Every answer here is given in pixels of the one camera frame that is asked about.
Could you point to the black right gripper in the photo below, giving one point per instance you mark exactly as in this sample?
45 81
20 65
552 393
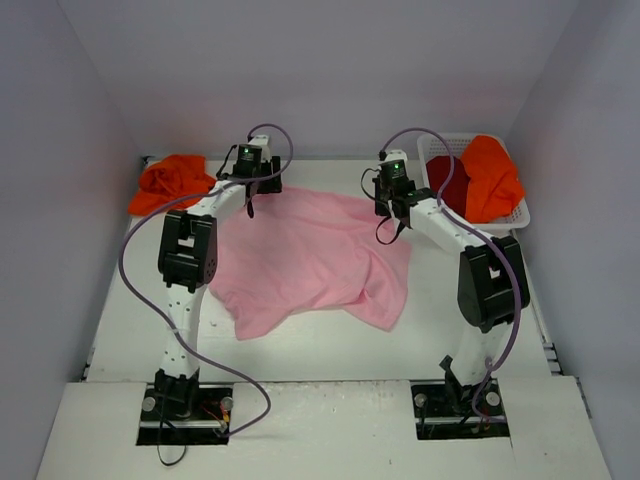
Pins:
381 198

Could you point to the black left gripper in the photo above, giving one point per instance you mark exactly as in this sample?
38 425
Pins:
270 179

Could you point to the pink t shirt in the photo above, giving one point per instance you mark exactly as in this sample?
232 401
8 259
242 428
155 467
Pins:
303 250

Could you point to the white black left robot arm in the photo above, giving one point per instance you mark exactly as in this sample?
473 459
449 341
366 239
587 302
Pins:
188 260

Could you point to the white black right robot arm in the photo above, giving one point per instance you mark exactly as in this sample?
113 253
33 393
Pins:
492 289

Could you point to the dark red t shirt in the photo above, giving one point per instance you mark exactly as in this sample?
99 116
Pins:
455 192

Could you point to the orange t shirt on table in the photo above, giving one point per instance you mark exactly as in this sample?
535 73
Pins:
174 177

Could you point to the orange t shirt in basket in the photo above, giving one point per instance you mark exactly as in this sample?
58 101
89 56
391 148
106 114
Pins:
494 189

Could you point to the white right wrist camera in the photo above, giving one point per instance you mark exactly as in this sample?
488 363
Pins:
392 155

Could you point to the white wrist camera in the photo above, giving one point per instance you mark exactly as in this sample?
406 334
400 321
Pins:
392 155
260 142

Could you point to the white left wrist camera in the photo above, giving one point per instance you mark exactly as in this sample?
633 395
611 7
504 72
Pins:
260 142

